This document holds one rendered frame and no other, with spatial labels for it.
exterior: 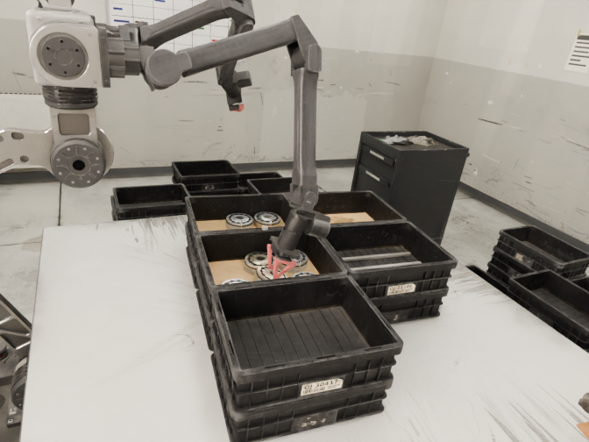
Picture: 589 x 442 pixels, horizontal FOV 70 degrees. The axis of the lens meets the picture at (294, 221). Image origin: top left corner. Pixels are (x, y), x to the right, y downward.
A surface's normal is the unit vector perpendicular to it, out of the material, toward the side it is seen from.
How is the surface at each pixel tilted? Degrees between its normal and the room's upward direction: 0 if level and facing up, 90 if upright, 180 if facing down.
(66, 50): 90
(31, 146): 90
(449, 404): 0
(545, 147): 90
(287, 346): 0
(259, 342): 0
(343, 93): 90
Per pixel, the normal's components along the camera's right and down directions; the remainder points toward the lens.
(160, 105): 0.42, 0.44
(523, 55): -0.90, 0.10
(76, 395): 0.11, -0.89
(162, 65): 0.43, 0.15
